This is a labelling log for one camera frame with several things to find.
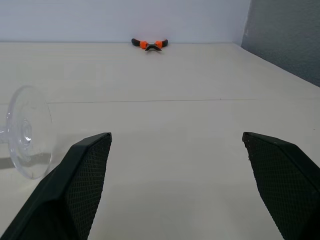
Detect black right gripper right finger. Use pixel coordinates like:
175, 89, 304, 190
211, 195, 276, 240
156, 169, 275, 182
242, 131, 320, 240

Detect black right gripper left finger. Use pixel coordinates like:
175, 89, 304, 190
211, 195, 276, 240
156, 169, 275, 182
0, 132, 113, 240

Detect clear wine glass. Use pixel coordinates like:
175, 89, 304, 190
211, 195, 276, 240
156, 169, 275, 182
0, 85, 53, 180

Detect orange and black pliers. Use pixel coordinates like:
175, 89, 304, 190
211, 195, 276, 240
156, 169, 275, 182
131, 37, 169, 53

